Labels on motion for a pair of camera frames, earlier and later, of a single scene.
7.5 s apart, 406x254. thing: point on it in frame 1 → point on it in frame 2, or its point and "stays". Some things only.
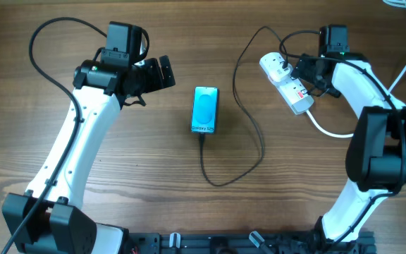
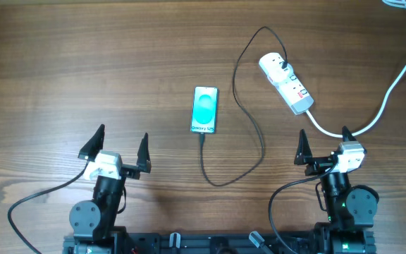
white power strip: [294, 94] stays
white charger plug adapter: [274, 70] stays
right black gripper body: [308, 68] → [318, 165]
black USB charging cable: [230, 180] stays
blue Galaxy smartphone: [204, 109] stays
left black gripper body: [149, 78] → [131, 171]
